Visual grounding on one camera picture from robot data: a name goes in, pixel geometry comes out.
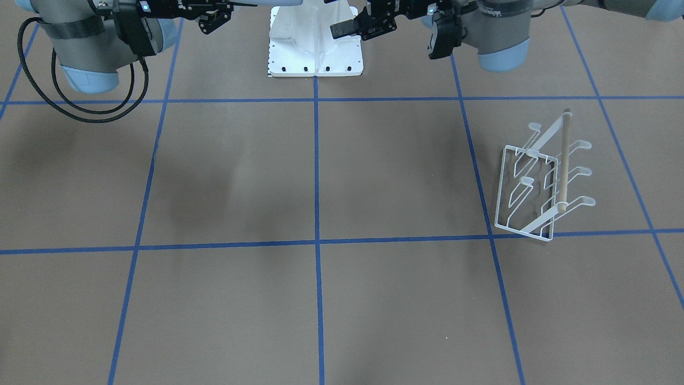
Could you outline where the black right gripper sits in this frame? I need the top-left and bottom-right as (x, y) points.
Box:
(136, 1), (235, 35)

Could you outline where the white wire cup holder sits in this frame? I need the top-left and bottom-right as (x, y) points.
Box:
(493, 108), (596, 243)

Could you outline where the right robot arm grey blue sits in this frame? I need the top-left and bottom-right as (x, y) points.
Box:
(16, 1), (236, 94)

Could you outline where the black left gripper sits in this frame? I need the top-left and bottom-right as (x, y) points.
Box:
(330, 1), (442, 41)

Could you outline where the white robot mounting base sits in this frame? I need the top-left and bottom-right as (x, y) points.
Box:
(267, 1), (364, 78)

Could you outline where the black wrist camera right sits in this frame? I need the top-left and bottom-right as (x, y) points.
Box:
(111, 1), (157, 58)

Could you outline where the black corrugated cable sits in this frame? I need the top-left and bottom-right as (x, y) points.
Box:
(17, 16), (150, 124)

